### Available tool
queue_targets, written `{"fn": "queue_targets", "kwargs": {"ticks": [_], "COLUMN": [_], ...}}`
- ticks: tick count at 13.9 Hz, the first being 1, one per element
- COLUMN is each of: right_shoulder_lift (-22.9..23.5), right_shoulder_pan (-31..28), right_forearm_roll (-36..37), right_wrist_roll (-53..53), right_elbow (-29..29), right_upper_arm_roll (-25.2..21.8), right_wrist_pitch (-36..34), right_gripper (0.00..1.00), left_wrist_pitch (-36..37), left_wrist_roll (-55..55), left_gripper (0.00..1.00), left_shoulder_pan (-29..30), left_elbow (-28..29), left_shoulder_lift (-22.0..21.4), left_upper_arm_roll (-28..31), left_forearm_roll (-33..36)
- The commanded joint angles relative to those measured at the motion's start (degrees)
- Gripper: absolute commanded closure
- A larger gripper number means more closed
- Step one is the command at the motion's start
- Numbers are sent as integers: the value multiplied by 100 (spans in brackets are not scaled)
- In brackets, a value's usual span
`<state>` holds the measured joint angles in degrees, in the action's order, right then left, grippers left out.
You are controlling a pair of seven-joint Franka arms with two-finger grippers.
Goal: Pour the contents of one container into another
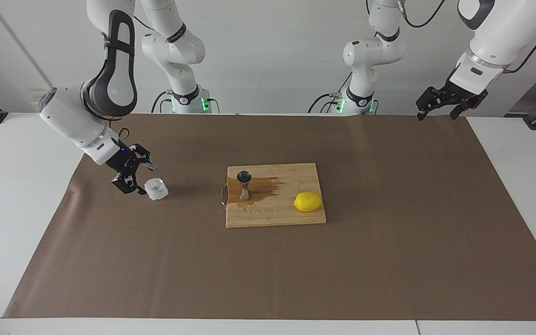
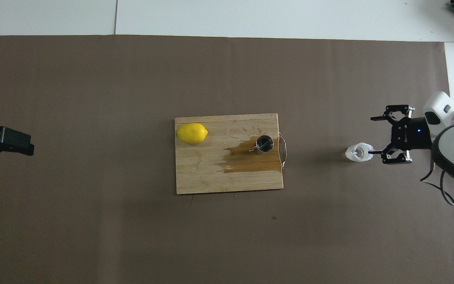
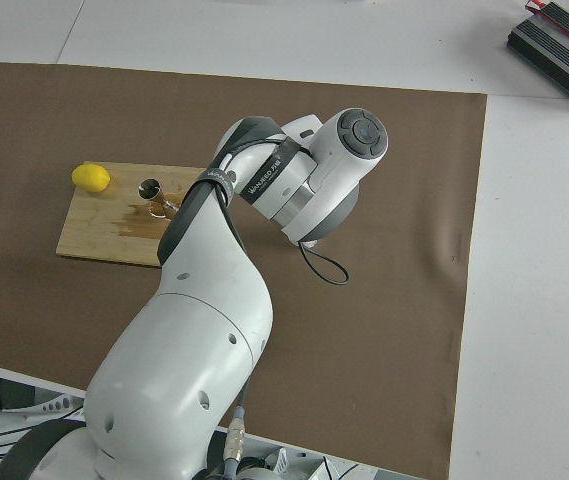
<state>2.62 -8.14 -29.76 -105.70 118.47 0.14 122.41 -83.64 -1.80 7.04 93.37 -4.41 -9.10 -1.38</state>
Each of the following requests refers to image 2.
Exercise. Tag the brown paper table mat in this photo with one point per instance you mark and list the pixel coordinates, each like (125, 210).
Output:
(227, 236)

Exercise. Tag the wooden cutting board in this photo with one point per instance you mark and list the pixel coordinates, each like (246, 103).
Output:
(211, 173)

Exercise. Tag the yellow lemon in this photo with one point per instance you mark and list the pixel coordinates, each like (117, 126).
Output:
(191, 133)

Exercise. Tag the steel double jigger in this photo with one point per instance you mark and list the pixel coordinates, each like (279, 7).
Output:
(265, 144)

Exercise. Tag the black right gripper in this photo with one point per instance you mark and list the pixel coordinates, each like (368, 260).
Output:
(408, 134)

